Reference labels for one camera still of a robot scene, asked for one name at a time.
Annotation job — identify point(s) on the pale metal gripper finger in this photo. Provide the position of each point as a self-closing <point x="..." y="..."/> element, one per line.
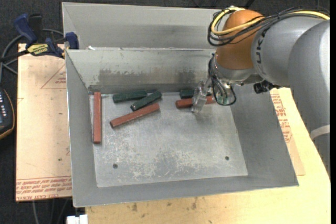
<point x="202" y="99"/>
<point x="195" y="105"/>

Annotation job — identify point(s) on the red-brown flat block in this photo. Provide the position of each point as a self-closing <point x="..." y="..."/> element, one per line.
<point x="183" y="103"/>
<point x="135" y="115"/>
<point x="97" y="118"/>

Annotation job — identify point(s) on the dark green flat block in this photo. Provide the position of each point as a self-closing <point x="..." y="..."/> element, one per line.
<point x="130" y="96"/>
<point x="146" y="101"/>
<point x="187" y="93"/>

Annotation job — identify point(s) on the grey metal bin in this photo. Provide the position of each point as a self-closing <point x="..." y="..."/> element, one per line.
<point x="168" y="144"/>

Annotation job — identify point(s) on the brown cardboard board, red print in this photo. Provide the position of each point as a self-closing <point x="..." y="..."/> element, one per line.
<point x="42" y="123"/>

